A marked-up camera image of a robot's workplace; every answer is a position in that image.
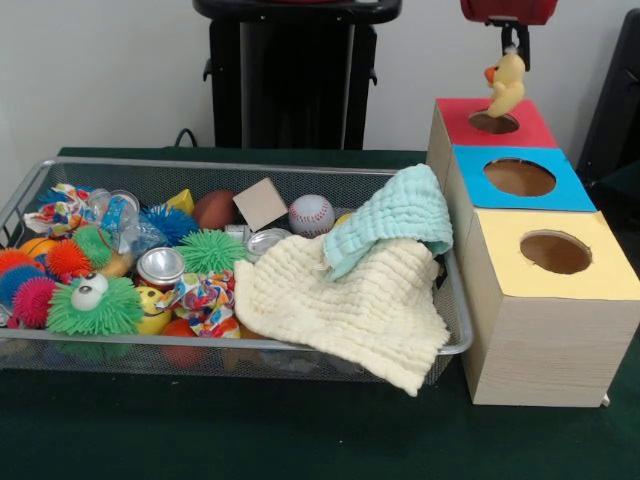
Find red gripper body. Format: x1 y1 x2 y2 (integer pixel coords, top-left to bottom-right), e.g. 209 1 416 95
459 0 560 29

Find yellow duck plush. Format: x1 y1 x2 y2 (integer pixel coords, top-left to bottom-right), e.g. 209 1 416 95
483 49 528 119

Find mint green waffle cloth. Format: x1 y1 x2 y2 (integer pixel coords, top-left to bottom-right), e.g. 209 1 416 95
322 163 455 282

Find shallow metal mesh bin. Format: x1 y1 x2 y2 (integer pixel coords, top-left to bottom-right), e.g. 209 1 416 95
0 155 474 386

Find wooden box with three holes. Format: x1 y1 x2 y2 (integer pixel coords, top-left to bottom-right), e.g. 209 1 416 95
424 97 640 409

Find black stand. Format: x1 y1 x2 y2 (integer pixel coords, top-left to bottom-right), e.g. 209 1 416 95
574 7 640 176

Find white baseball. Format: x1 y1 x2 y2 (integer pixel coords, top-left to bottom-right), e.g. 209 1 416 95
288 193 335 239

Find light wooden block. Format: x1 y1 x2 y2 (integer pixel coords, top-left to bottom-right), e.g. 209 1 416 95
232 177 290 232

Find cream waffle cloth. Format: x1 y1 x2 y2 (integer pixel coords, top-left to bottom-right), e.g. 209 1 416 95
233 234 450 397

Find brown toy football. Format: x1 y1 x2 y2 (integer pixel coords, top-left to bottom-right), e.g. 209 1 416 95
192 189 239 230

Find green spiky ball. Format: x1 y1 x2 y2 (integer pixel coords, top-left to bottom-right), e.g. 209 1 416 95
174 228 250 275

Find blue spiky ball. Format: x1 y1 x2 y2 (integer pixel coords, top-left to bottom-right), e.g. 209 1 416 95
139 202 201 246

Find dark green table cloth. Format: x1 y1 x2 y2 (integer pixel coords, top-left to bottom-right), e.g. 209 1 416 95
0 146 640 480

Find green spiky toy with eyes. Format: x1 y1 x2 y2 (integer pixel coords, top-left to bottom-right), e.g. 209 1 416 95
46 272 145 337

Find multicolour spiky caterpillar toy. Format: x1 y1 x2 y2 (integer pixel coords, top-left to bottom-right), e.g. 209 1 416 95
0 224 114 330

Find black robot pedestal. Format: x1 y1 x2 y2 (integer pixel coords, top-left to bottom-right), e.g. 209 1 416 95
192 0 404 151

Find black looped cable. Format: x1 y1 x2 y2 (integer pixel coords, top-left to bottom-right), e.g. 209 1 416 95
172 127 202 150

